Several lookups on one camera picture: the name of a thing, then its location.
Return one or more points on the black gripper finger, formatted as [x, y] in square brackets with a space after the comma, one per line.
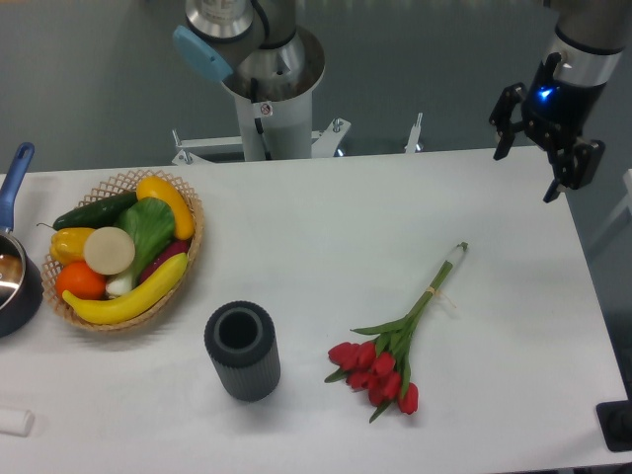
[501, 118]
[573, 167]

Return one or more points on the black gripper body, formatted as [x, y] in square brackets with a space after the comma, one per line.
[554, 112]

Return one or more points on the red tulip bouquet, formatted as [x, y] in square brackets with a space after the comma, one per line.
[380, 366]

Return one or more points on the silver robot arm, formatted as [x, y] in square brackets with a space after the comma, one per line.
[588, 41]

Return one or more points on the robot base with pedestal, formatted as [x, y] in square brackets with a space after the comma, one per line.
[268, 64]

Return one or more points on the black device at edge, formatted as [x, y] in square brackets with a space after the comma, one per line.
[615, 423]

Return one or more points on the dark grey ribbed vase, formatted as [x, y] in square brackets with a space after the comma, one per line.
[241, 340]

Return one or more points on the purple eggplant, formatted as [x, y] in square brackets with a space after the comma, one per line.
[174, 248]

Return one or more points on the yellow squash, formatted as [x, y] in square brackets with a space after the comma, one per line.
[156, 187]

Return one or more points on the green bok choy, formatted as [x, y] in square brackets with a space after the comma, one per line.
[150, 223]

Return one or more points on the woven wicker basket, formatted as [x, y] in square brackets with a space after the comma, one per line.
[115, 185]

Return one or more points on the yellow banana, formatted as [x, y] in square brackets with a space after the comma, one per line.
[134, 303]

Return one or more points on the green cucumber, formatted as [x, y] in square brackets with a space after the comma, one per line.
[96, 214]

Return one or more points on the beige round disc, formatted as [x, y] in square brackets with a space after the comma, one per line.
[109, 251]

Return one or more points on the yellow bell pepper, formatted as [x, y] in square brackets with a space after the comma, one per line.
[67, 245]

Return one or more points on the orange fruit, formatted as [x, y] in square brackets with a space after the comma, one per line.
[80, 280]

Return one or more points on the white cylinder object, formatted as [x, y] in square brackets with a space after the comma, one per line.
[16, 422]

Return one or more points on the white metal mounting frame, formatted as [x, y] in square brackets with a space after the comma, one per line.
[330, 142]

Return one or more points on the dark saucepan with blue handle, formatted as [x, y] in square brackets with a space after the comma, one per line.
[21, 287]

